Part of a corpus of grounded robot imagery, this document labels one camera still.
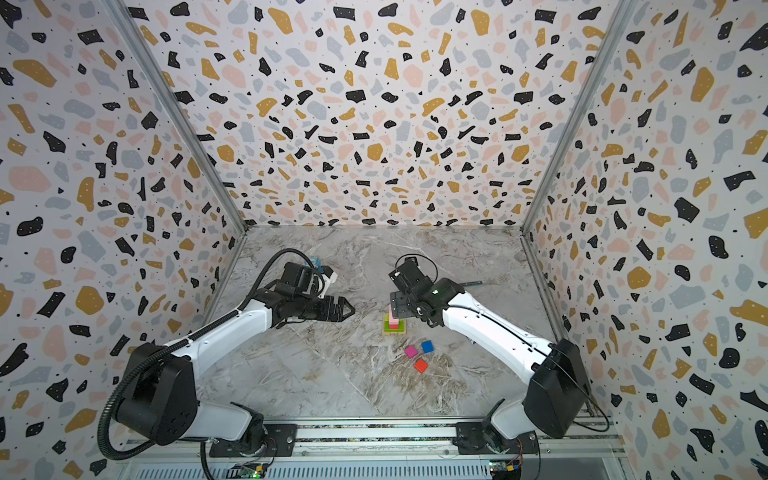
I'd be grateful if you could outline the pink rectangular block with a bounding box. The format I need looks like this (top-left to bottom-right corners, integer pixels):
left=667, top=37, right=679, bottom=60
left=388, top=307, right=400, bottom=324

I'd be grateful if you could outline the lime green rectangular block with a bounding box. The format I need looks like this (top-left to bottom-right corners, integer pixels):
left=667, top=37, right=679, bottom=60
left=383, top=320, right=406, bottom=335

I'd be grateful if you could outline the magenta cube block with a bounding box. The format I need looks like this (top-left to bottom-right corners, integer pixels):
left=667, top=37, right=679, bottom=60
left=405, top=345, right=419, bottom=359

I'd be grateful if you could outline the small red cube block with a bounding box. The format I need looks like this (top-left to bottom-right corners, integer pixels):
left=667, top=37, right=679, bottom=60
left=414, top=359, right=428, bottom=373

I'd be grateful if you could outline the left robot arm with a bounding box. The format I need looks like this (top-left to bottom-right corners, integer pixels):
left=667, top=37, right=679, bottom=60
left=97, top=290, right=356, bottom=459

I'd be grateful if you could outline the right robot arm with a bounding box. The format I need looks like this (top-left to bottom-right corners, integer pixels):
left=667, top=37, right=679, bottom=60
left=391, top=275, right=590, bottom=451

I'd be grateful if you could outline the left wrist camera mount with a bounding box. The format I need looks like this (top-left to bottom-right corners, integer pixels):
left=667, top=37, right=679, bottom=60
left=275, top=262, right=338, bottom=299

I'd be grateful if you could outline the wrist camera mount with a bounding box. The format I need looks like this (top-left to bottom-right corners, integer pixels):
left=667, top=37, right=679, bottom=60
left=389, top=257, right=434, bottom=296
left=275, top=262, right=338, bottom=299

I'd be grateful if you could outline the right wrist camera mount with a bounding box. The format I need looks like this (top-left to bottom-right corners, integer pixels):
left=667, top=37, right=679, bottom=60
left=389, top=257, right=434, bottom=296

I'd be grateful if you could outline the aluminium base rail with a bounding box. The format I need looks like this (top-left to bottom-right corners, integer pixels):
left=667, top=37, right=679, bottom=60
left=116, top=415, right=628, bottom=466

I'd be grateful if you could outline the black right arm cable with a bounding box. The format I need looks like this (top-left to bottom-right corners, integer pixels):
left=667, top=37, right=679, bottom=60
left=394, top=253, right=610, bottom=480

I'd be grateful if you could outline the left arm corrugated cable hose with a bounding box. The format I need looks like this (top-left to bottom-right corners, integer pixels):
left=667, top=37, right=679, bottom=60
left=95, top=248, right=316, bottom=480

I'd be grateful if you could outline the left corner metal post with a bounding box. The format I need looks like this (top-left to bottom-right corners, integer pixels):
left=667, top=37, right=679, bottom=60
left=104, top=0, right=247, bottom=236

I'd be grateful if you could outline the corner metal post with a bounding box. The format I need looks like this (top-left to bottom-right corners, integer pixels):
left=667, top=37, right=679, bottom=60
left=104, top=0, right=247, bottom=236
left=521, top=0, right=637, bottom=238

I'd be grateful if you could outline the right corner metal post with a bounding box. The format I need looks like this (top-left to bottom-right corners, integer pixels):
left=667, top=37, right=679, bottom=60
left=521, top=0, right=637, bottom=238

